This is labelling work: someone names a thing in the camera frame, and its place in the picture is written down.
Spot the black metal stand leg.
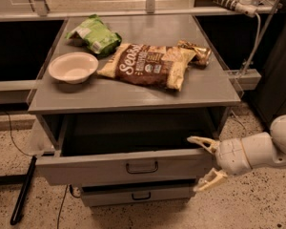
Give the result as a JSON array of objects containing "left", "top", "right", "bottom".
[{"left": 0, "top": 156, "right": 37, "bottom": 226}]

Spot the green snack bag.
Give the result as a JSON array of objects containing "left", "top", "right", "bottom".
[{"left": 66, "top": 14, "right": 122, "bottom": 57}]

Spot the white cable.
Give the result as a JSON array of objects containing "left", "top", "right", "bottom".
[{"left": 228, "top": 12, "right": 261, "bottom": 135}]

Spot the dark cabinet at right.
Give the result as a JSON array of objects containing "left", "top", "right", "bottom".
[{"left": 247, "top": 0, "right": 286, "bottom": 127}]

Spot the grey drawer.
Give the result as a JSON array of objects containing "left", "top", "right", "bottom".
[
  {"left": 81, "top": 179, "right": 195, "bottom": 207},
  {"left": 37, "top": 113, "right": 213, "bottom": 187}
]

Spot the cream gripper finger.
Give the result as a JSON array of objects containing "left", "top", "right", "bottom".
[
  {"left": 194, "top": 168, "right": 228, "bottom": 193},
  {"left": 187, "top": 136, "right": 220, "bottom": 154}
]

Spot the grey top drawer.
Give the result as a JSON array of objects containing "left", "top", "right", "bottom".
[{"left": 37, "top": 113, "right": 213, "bottom": 187}]

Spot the white power strip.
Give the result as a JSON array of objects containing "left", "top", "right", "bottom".
[{"left": 211, "top": 0, "right": 257, "bottom": 17}]

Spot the small gold snack bag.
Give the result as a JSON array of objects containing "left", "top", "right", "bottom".
[{"left": 177, "top": 40, "right": 212, "bottom": 67}]

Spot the black floor cable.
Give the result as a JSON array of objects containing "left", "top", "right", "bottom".
[{"left": 0, "top": 109, "right": 71, "bottom": 229}]

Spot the white bowl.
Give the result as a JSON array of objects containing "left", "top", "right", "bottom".
[{"left": 48, "top": 52, "right": 98, "bottom": 84}]

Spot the brown chip bag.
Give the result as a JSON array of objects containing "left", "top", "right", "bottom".
[{"left": 97, "top": 44, "right": 196, "bottom": 91}]

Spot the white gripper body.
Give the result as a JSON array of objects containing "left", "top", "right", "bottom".
[{"left": 215, "top": 138, "right": 252, "bottom": 176}]

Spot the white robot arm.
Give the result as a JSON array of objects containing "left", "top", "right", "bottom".
[{"left": 187, "top": 114, "right": 286, "bottom": 193}]

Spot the grey bottom drawer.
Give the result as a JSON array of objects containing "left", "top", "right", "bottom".
[{"left": 81, "top": 179, "right": 195, "bottom": 207}]

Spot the grey drawer cabinet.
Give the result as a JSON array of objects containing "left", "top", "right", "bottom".
[{"left": 27, "top": 13, "right": 242, "bottom": 208}]

